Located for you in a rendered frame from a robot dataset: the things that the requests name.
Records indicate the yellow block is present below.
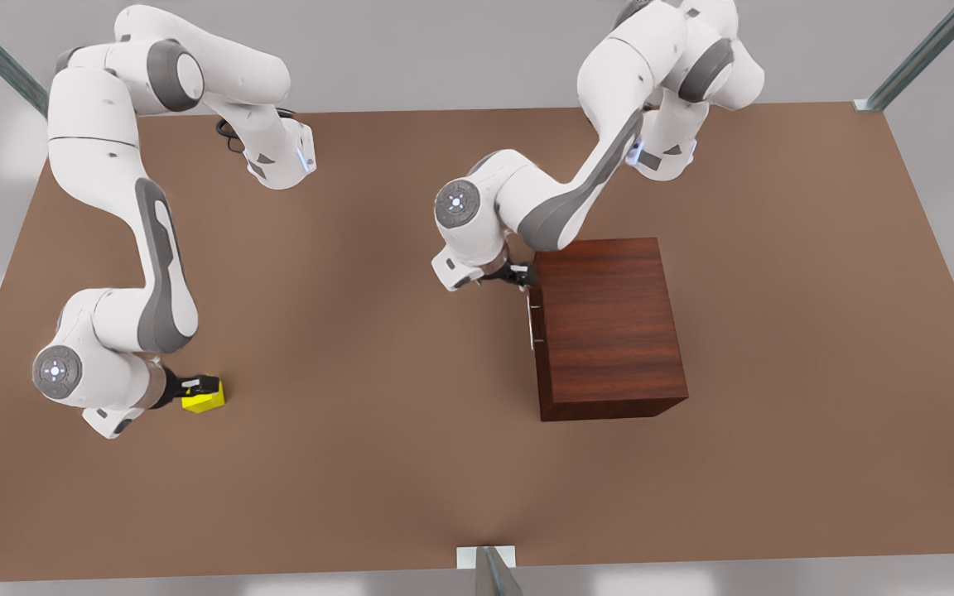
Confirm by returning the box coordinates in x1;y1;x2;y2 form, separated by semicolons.
181;376;226;413

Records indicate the dark wooden drawer cabinet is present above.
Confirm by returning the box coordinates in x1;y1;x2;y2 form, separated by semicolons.
526;238;689;423

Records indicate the black cable loop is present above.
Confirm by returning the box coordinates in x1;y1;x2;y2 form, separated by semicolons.
215;106;299;155

